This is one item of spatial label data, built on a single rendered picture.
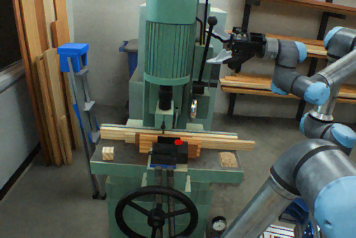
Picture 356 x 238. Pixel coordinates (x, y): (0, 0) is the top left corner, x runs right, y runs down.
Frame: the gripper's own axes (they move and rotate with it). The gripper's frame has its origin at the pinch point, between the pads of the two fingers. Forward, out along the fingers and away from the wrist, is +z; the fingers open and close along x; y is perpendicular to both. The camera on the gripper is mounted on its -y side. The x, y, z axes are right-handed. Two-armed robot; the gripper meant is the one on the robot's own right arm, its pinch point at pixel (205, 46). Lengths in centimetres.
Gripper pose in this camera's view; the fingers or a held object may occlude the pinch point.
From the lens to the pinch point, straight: 94.7
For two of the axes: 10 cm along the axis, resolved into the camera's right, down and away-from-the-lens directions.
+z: -10.0, -0.7, -0.3
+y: 0.6, -4.9, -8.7
